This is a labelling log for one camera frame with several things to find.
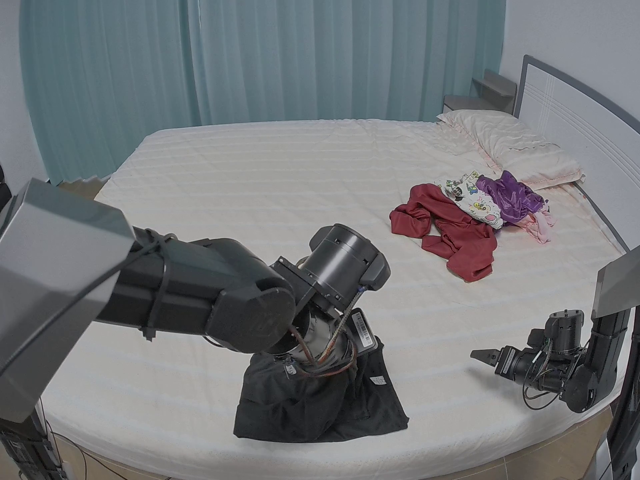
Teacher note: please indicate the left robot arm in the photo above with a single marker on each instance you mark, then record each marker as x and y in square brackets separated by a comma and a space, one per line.
[175, 278]

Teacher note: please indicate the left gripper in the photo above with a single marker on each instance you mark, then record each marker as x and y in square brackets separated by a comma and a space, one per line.
[325, 338]

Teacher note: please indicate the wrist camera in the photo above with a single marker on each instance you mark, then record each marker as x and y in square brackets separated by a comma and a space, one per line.
[376, 270]
[535, 339]

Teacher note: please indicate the black T-shirt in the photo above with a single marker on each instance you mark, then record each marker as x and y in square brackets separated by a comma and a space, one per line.
[320, 403]

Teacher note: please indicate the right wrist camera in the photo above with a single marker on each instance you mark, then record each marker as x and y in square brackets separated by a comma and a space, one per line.
[535, 339]

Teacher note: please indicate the bed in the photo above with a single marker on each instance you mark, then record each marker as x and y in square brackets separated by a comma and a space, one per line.
[250, 193]

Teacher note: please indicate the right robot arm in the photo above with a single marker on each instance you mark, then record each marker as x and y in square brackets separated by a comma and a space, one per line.
[600, 348]

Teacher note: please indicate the purple garment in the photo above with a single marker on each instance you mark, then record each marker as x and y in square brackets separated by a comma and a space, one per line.
[510, 195]

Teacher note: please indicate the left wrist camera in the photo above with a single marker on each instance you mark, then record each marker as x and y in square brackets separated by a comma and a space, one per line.
[376, 270]

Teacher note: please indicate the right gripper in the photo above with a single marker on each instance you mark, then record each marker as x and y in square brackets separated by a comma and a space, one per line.
[515, 363]

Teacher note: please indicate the grey bedside table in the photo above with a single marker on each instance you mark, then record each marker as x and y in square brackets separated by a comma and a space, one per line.
[470, 102]

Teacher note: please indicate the cream pillow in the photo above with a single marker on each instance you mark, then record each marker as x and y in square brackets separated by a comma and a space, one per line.
[515, 140]

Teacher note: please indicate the white printed garment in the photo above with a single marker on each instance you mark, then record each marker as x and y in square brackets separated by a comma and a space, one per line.
[475, 203]

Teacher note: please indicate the blue-green curtain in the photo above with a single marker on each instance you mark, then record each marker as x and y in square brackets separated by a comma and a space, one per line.
[250, 43]

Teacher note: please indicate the pink garment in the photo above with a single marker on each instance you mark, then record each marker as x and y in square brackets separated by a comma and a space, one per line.
[542, 230]

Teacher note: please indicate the dark red garment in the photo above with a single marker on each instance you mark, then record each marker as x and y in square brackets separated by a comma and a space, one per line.
[470, 253]

